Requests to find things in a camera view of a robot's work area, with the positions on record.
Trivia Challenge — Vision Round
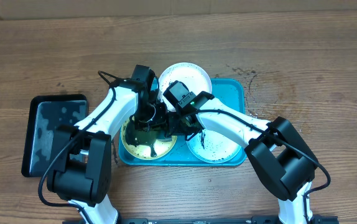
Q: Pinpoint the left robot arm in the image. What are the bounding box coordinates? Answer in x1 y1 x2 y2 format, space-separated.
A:
38 65 165 223

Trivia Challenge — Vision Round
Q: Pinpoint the white plate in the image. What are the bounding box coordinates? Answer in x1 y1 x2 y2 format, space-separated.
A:
159 62 212 112

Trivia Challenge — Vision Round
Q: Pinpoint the black water tray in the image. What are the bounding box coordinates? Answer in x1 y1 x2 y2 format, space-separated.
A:
21 94 88 177

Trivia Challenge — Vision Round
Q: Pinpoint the teal plastic tray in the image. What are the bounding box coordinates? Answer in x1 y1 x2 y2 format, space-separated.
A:
118 78 246 167

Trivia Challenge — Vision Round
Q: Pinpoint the yellow-green plate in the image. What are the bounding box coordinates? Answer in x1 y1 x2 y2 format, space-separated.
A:
121 119 177 161

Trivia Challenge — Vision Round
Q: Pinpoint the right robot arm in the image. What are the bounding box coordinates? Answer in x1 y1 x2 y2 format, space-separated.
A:
163 81 318 223

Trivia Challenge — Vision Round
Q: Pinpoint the light blue plate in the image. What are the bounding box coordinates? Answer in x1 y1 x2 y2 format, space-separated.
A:
187 129 246 166

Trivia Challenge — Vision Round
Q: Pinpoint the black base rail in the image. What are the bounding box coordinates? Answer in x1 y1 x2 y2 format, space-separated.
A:
62 214 340 224

